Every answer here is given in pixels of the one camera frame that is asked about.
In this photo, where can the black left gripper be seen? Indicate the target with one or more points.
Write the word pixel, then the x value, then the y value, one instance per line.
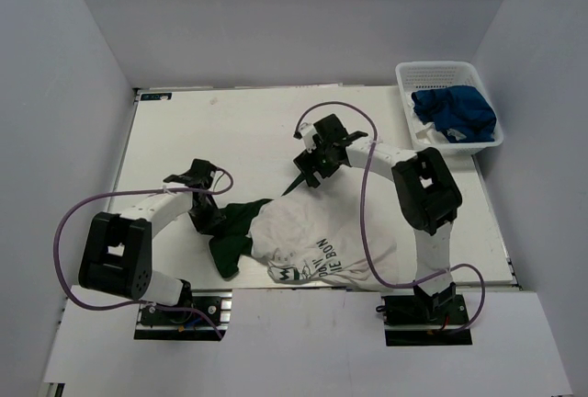
pixel 206 226

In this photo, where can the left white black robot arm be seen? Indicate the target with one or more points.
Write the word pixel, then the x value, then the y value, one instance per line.
pixel 118 255

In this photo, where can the dark label sticker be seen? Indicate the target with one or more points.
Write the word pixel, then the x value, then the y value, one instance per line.
pixel 165 96

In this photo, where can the white green raglan t-shirt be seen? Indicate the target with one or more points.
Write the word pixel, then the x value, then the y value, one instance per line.
pixel 308 235

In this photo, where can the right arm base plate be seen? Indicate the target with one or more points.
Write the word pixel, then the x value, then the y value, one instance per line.
pixel 407 325

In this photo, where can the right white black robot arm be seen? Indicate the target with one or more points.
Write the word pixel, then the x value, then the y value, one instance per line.
pixel 428 196

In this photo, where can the white plastic basket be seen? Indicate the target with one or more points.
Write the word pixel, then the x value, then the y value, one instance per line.
pixel 416 76

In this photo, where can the blue t-shirt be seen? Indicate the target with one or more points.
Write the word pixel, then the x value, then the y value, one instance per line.
pixel 459 112

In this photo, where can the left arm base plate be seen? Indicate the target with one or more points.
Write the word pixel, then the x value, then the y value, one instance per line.
pixel 156 325

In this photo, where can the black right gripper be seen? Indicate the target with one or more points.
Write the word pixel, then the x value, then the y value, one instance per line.
pixel 308 160

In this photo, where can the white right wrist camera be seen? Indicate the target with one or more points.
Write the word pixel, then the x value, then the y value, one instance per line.
pixel 305 131

